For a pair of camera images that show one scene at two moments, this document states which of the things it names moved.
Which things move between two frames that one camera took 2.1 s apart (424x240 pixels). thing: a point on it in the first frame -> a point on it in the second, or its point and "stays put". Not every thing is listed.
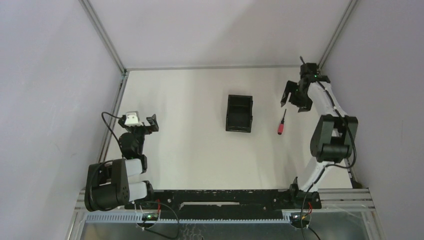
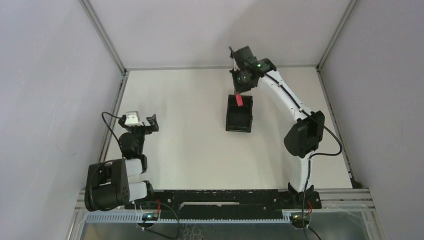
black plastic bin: (239, 116) stays put
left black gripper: (142, 128) stays put
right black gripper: (290, 86) -> (238, 88)
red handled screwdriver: (281, 126) -> (239, 99)
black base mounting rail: (170, 204) stays put
